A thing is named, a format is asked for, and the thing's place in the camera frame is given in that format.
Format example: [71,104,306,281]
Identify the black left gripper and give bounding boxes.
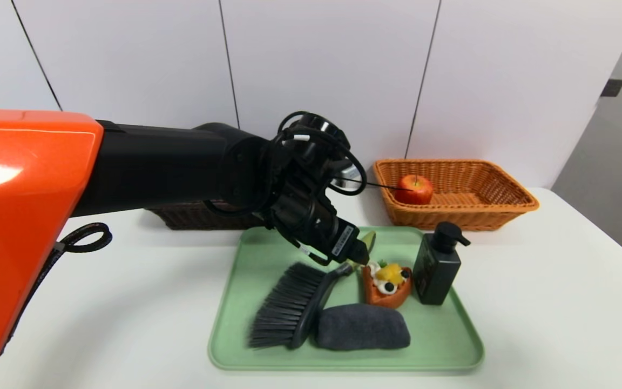
[303,197,370,265]

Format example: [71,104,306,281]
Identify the dark grey towel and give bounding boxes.
[315,303,412,352]

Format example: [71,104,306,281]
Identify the red apple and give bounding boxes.
[395,173,435,206]

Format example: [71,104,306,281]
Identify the grey brush with green handle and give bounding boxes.
[247,231,377,351]

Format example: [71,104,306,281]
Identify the orange wicker basket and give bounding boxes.
[373,157,540,232]

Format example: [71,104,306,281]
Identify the dark brown wicker basket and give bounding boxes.
[146,201,269,231]

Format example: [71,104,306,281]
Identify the fruit tart slice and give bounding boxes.
[361,260,415,310]

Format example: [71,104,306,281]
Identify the thin black zip tie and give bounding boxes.
[337,177,415,192]

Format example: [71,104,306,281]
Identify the black pump bottle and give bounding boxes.
[413,221,472,306]

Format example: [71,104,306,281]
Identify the light green plastic tray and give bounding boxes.
[208,225,486,373]

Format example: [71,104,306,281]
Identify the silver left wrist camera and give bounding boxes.
[334,172,364,191]

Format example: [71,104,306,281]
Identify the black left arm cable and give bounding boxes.
[0,222,113,357]

